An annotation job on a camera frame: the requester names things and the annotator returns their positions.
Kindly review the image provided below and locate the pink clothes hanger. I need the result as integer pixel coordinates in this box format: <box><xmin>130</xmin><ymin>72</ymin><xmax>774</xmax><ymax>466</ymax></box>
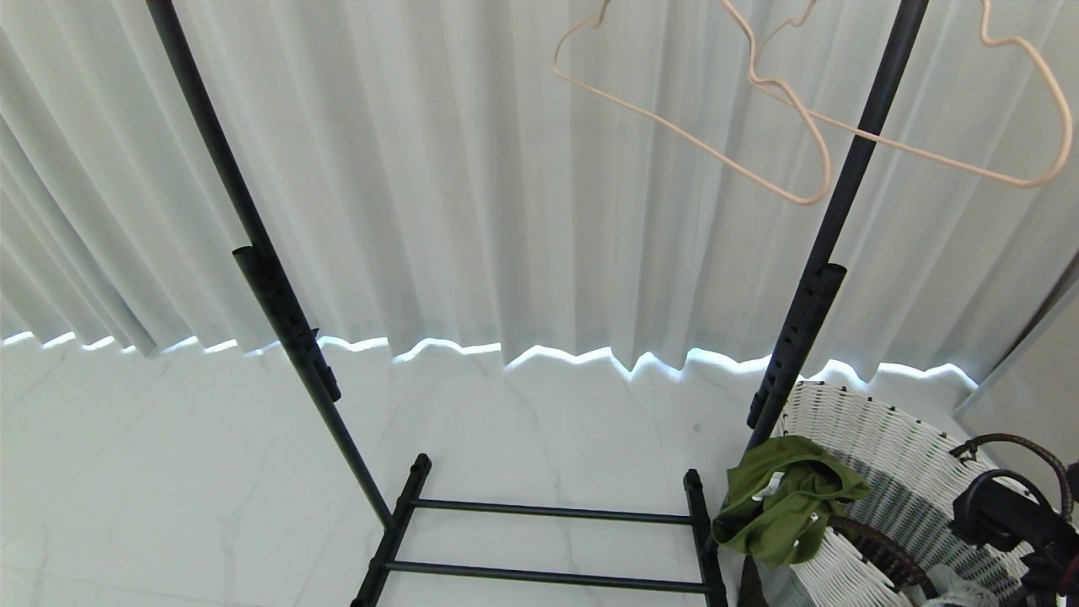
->
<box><xmin>553</xmin><ymin>0</ymin><xmax>834</xmax><ymax>207</ymax></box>
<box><xmin>749</xmin><ymin>0</ymin><xmax>1074</xmax><ymax>189</ymax></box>

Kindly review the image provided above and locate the black clothes rack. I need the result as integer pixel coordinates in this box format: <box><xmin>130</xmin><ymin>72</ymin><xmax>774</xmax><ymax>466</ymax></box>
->
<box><xmin>148</xmin><ymin>0</ymin><xmax>930</xmax><ymax>607</ymax></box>

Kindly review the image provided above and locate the white laundry basket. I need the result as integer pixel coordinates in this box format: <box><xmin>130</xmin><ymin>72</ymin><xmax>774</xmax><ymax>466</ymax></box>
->
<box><xmin>740</xmin><ymin>381</ymin><xmax>1076</xmax><ymax>607</ymax></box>

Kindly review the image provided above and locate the green garment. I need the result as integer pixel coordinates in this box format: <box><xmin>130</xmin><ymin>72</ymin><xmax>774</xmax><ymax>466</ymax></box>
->
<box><xmin>712</xmin><ymin>435</ymin><xmax>872</xmax><ymax>568</ymax></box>

